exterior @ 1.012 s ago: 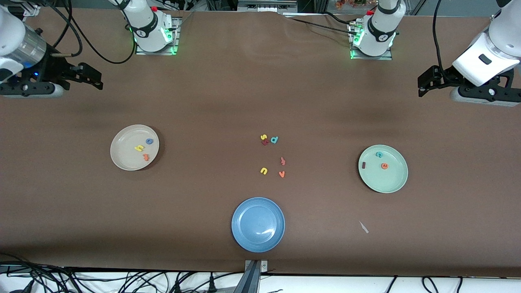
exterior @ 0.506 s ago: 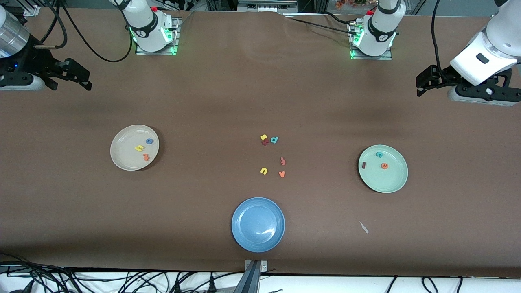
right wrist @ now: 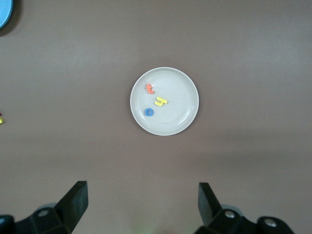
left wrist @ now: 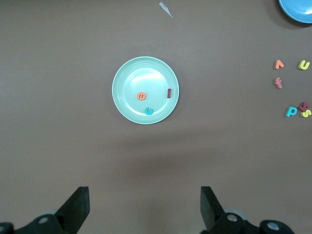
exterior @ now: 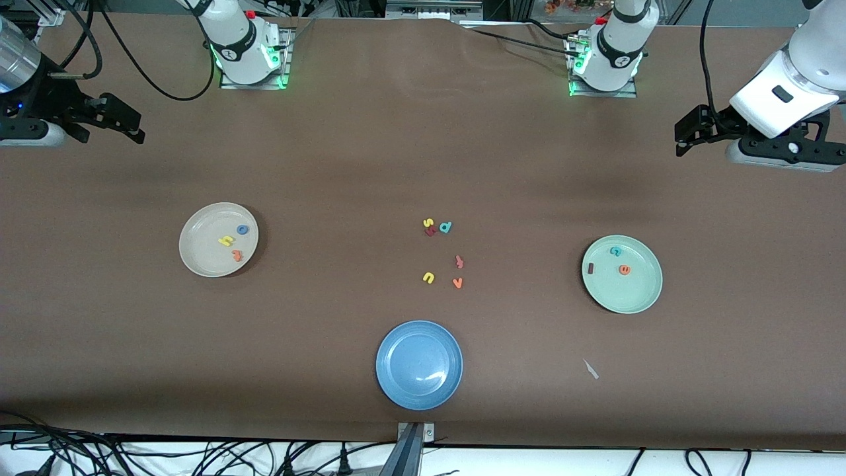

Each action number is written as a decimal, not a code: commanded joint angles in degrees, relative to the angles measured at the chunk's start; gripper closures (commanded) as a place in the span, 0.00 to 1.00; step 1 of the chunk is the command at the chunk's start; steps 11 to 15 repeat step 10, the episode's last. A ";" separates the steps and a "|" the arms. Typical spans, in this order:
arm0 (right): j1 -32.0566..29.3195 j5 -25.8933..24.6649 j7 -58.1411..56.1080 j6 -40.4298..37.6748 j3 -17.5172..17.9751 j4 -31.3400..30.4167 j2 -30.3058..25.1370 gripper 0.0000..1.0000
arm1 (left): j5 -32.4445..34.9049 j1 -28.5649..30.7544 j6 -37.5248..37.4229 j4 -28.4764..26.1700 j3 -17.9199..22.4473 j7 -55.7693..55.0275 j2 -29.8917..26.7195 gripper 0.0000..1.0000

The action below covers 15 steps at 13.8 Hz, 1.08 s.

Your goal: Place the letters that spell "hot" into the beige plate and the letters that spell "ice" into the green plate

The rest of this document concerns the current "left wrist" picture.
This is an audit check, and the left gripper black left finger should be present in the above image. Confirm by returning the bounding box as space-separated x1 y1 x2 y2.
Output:
13 186 90 234

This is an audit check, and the brown table cover sheet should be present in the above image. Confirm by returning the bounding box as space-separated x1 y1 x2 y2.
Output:
0 0 312 234

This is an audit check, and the small grey paper scrap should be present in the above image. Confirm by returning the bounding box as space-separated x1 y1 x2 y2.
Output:
159 1 174 18

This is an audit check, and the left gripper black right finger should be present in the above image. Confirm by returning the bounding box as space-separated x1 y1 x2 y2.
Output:
200 186 263 234

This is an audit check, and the light green plate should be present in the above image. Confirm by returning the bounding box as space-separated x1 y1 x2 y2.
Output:
112 56 180 125

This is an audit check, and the blue plate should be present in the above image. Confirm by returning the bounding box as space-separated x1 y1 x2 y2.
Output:
278 0 312 24

